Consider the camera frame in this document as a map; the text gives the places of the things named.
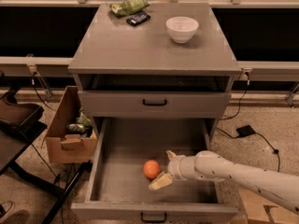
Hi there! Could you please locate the black table on left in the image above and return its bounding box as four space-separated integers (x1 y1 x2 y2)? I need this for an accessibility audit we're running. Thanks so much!
0 132 91 224

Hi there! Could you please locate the dark blue snack packet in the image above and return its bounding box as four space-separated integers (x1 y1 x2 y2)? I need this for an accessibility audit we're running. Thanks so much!
126 11 150 26

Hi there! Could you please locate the grey drawer cabinet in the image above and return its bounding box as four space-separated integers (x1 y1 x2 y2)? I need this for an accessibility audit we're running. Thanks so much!
68 3 240 133

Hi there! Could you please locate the dark brown tray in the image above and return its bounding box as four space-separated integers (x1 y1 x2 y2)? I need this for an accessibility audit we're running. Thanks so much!
0 94 44 135

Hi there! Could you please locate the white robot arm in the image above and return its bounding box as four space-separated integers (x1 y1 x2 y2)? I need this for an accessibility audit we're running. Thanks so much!
149 150 299 215

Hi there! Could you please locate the black power adapter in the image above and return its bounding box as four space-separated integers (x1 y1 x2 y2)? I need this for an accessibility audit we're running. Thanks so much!
236 125 255 138

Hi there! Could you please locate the open grey middle drawer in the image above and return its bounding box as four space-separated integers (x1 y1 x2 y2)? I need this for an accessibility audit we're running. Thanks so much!
72 118 237 223

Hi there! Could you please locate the cardboard box bottom right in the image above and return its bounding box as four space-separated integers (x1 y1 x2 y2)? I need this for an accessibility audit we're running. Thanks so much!
238 189 299 224

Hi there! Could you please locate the white bowl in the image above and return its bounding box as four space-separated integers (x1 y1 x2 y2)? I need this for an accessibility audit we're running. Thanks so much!
166 17 199 44

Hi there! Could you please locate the green chip bag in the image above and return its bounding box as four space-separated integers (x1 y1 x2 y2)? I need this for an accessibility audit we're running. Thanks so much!
109 0 150 17

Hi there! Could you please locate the green bag in box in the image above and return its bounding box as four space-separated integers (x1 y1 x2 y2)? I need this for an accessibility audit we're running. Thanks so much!
76 109 92 127

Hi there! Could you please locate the black adapter cable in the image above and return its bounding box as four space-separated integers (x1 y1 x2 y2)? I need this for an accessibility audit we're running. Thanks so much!
216 127 281 173

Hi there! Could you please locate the orange fruit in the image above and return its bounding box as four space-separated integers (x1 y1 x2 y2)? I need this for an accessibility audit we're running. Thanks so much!
143 160 161 179

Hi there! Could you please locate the cardboard box on left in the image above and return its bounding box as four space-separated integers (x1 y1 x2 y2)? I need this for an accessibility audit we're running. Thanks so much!
45 86 97 163

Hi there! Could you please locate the cardboard box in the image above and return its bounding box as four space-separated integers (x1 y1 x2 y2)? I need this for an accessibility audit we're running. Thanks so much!
238 189 299 224
45 86 97 163

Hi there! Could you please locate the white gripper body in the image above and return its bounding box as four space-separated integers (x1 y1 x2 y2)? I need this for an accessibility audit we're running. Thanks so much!
167 155 195 181

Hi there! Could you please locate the metal can in box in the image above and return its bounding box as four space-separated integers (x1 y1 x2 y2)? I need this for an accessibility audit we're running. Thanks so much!
65 123 86 134

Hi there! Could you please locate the shoe bottom left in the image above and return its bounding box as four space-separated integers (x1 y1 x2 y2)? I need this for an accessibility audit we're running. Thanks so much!
0 201 14 218

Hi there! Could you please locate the closed grey top drawer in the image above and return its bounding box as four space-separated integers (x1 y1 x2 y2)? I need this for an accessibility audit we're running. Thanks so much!
78 91 231 119

